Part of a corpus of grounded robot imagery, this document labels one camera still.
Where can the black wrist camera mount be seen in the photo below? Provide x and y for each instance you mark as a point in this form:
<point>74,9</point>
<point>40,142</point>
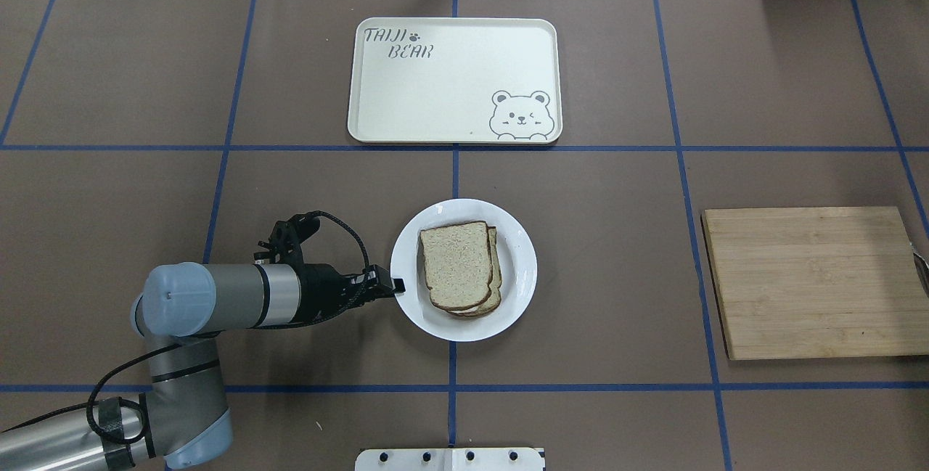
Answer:
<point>284,245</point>

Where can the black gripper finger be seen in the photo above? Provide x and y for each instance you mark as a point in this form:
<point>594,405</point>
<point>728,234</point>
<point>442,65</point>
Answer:
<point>376,274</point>
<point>379,291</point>

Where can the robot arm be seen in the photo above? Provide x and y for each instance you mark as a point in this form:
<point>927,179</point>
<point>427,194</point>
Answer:
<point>185,417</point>

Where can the cream bear serving tray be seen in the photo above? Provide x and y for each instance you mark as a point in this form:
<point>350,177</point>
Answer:
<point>462,80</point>

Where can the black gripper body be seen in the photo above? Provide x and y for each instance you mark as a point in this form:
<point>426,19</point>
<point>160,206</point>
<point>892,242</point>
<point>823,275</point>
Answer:
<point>319,294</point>

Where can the white round plate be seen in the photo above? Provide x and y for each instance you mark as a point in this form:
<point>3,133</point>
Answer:
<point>517,258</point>

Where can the wooden cutting board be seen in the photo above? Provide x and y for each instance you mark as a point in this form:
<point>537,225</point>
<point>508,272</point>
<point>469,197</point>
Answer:
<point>816,283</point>

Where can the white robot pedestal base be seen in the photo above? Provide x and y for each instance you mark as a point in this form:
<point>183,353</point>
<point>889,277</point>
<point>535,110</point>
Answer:
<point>482,458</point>

